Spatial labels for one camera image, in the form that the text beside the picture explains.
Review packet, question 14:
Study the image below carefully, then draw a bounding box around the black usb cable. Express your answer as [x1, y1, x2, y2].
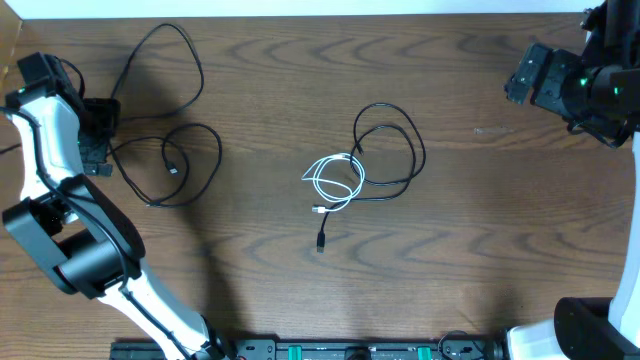
[315, 102, 428, 254]
[107, 22, 224, 209]

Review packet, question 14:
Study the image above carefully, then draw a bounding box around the white usb cable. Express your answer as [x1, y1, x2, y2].
[300, 152, 367, 215]

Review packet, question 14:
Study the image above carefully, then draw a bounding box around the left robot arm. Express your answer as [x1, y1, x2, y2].
[1, 52, 237, 359]

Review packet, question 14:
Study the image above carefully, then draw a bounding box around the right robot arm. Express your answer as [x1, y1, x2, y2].
[486, 0, 639, 359]

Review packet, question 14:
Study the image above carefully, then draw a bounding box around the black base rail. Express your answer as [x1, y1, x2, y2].
[108, 337, 506, 360]

